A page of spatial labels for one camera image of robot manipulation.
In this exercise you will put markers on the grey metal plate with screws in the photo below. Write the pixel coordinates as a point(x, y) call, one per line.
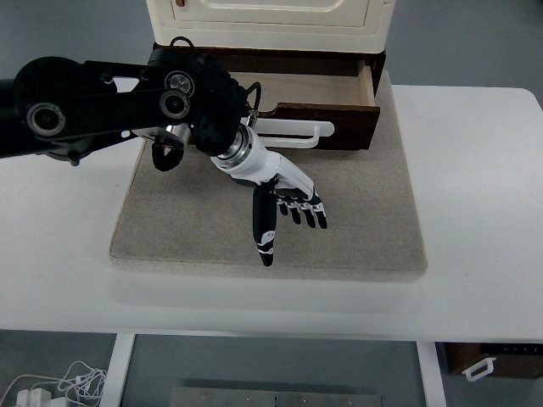
point(275, 398)

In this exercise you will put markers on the grey felt mat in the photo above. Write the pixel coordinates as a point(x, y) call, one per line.
point(360, 212)

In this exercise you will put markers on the brown wooden box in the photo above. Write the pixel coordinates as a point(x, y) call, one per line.
point(517, 364)

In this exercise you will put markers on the dark brown wooden drawer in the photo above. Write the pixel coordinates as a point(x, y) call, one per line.
point(348, 123)

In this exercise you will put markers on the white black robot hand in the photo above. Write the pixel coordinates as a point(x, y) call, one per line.
point(271, 165)

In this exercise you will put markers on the white table leg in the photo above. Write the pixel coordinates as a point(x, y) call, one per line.
point(430, 377)
point(116, 373)

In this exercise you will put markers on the white charger plug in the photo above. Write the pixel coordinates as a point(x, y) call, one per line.
point(31, 397)

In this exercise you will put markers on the cream and brown combination cabinet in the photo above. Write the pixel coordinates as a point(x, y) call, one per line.
point(271, 38)

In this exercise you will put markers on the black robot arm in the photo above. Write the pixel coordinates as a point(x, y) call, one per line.
point(106, 106)

